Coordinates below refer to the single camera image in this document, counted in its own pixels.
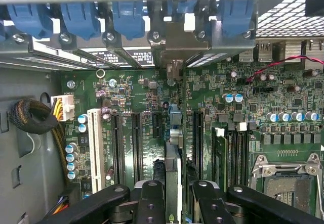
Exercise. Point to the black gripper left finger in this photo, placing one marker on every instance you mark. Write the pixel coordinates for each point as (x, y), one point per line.
(152, 203)

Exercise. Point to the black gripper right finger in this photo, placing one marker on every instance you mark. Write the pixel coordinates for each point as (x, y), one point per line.
(212, 203)

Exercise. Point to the RAM stick in motherboard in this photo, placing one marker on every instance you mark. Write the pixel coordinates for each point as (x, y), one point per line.
(220, 158)

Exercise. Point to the short black expansion slot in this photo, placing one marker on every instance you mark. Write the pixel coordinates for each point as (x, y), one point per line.
(157, 125)

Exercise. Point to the white expansion slot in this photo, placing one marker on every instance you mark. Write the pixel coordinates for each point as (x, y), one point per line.
(96, 148)

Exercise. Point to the metal CPU socket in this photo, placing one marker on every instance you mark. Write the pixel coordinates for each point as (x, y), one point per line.
(288, 181)

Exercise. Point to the green motherboard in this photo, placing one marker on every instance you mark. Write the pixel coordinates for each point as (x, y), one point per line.
(278, 107)

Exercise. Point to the white power connector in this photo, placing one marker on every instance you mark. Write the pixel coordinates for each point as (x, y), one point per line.
(66, 106)

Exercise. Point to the open grey PC case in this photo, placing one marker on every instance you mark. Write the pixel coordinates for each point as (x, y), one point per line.
(25, 158)

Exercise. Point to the blue slot retention clip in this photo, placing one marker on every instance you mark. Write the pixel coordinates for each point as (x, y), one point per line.
(182, 6)
(236, 16)
(128, 19)
(81, 19)
(30, 19)

